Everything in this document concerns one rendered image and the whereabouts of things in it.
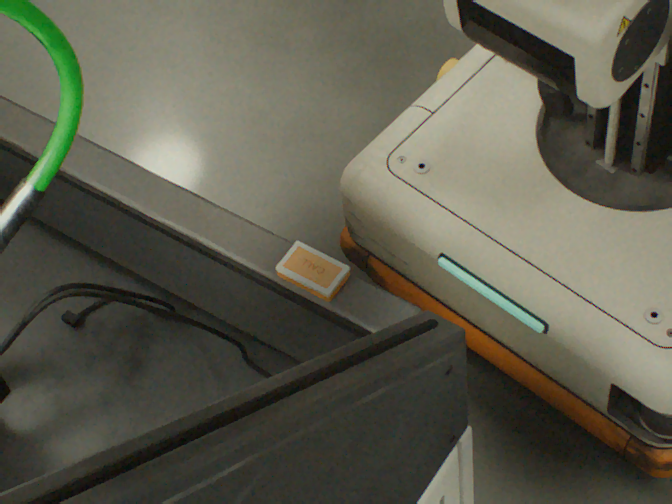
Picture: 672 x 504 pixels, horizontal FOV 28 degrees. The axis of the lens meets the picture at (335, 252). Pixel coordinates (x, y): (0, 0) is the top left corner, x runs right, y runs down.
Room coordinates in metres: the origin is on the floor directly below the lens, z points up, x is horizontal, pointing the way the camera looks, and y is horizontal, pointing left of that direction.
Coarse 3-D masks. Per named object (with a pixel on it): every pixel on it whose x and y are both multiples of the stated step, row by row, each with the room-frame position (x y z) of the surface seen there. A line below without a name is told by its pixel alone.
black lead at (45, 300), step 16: (64, 288) 0.57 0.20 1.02; (80, 288) 0.58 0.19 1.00; (96, 288) 0.59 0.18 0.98; (112, 288) 0.60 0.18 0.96; (48, 304) 0.56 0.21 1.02; (96, 304) 0.68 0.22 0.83; (128, 304) 0.58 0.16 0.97; (144, 304) 0.59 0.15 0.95; (160, 304) 0.64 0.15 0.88; (64, 320) 0.67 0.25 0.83; (80, 320) 0.67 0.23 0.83; (192, 320) 0.60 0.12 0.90; (16, 336) 0.55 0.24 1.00; (224, 336) 0.60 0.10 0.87; (0, 352) 0.54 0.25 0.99; (256, 368) 0.59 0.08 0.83
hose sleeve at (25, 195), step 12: (24, 180) 0.56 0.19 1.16; (12, 192) 0.55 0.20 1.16; (24, 192) 0.55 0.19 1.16; (36, 192) 0.55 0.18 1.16; (12, 204) 0.55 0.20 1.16; (24, 204) 0.54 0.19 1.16; (36, 204) 0.55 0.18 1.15; (0, 216) 0.54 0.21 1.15; (12, 216) 0.54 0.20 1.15; (24, 216) 0.54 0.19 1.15; (0, 228) 0.54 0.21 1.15; (12, 228) 0.54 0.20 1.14; (0, 240) 0.53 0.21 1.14; (0, 252) 0.53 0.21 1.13
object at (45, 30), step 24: (0, 0) 0.56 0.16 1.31; (24, 0) 0.57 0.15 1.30; (24, 24) 0.57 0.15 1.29; (48, 24) 0.57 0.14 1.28; (48, 48) 0.57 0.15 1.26; (72, 48) 0.58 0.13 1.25; (72, 72) 0.57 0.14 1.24; (72, 96) 0.57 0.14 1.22; (72, 120) 0.57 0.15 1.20; (48, 144) 0.57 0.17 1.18; (72, 144) 0.57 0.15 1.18; (48, 168) 0.56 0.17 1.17
